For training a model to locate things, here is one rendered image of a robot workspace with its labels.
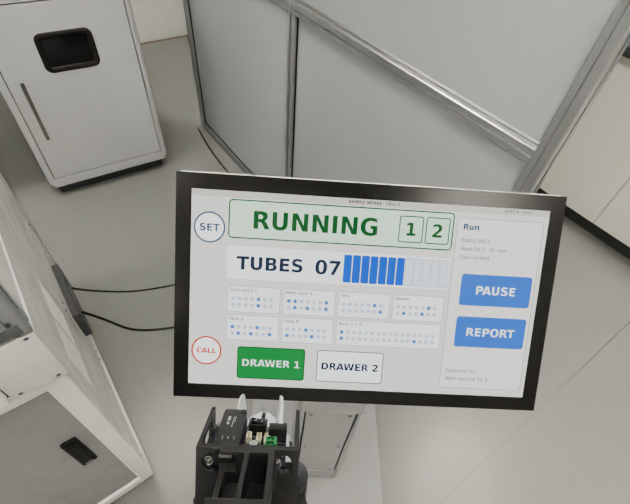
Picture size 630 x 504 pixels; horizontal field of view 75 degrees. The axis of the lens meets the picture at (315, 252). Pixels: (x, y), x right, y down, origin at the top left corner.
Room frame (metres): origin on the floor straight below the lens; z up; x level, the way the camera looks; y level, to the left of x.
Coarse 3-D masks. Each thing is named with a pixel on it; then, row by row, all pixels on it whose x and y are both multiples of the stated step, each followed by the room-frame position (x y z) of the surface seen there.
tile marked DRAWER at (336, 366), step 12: (324, 360) 0.27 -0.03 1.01; (336, 360) 0.27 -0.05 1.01; (348, 360) 0.27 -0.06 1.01; (360, 360) 0.27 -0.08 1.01; (372, 360) 0.27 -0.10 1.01; (324, 372) 0.26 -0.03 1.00; (336, 372) 0.26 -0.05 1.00; (348, 372) 0.26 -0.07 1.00; (360, 372) 0.26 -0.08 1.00; (372, 372) 0.26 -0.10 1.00
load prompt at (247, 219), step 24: (240, 216) 0.38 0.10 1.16; (264, 216) 0.39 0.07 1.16; (288, 216) 0.39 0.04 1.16; (312, 216) 0.39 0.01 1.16; (336, 216) 0.40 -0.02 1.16; (360, 216) 0.40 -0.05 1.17; (384, 216) 0.40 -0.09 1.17; (408, 216) 0.41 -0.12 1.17; (432, 216) 0.41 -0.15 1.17; (288, 240) 0.37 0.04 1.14; (312, 240) 0.37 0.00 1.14; (336, 240) 0.38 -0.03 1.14; (360, 240) 0.38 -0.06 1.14; (384, 240) 0.38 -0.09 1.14; (408, 240) 0.39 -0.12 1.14; (432, 240) 0.39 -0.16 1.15
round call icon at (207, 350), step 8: (192, 336) 0.27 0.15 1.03; (200, 336) 0.27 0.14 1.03; (208, 336) 0.27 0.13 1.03; (216, 336) 0.27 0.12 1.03; (192, 344) 0.26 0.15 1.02; (200, 344) 0.27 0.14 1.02; (208, 344) 0.27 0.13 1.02; (216, 344) 0.27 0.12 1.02; (192, 352) 0.26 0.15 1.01; (200, 352) 0.26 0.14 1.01; (208, 352) 0.26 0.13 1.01; (216, 352) 0.26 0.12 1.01; (192, 360) 0.25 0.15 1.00; (200, 360) 0.25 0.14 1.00; (208, 360) 0.25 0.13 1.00; (216, 360) 0.25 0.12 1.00
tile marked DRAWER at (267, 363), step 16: (240, 352) 0.26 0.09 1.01; (256, 352) 0.27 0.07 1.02; (272, 352) 0.27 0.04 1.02; (288, 352) 0.27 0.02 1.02; (304, 352) 0.27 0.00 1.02; (240, 368) 0.25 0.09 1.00; (256, 368) 0.25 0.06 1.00; (272, 368) 0.25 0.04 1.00; (288, 368) 0.25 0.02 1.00; (304, 368) 0.26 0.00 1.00
